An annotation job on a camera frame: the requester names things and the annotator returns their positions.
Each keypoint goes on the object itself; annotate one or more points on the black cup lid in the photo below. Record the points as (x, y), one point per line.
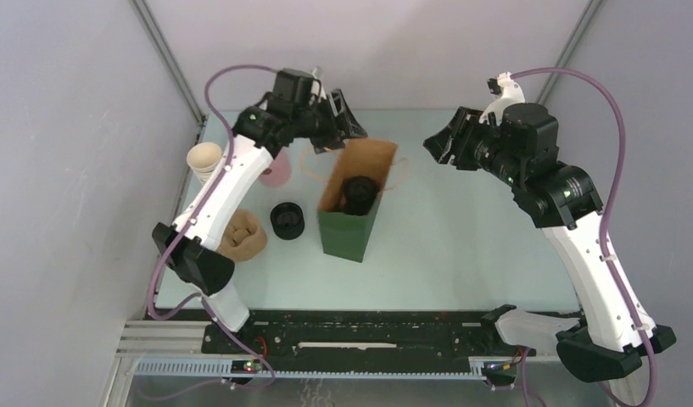
(360, 193)

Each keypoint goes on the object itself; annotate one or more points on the stack of black lids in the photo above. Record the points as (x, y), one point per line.
(287, 221)

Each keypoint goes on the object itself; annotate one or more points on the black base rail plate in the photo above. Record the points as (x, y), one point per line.
(365, 342)

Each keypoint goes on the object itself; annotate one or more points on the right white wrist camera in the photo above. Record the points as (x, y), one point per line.
(507, 93)

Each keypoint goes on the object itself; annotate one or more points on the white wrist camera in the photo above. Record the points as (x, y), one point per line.
(318, 90)
(507, 93)

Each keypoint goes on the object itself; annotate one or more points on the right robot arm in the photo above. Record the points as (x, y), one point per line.
(519, 148)

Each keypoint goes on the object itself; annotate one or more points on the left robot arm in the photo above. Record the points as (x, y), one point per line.
(297, 106)

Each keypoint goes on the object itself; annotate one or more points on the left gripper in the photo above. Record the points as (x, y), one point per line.
(342, 126)

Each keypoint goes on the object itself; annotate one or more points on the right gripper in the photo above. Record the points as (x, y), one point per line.
(459, 133)

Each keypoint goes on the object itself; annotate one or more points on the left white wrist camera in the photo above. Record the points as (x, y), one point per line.
(318, 90)

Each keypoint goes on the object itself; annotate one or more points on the stack of paper cups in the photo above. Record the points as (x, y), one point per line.
(203, 158)

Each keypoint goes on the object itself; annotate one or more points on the brown cardboard cup carrier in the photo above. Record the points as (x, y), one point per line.
(244, 237)

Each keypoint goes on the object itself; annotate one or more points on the green paper bag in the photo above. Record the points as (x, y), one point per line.
(342, 235)

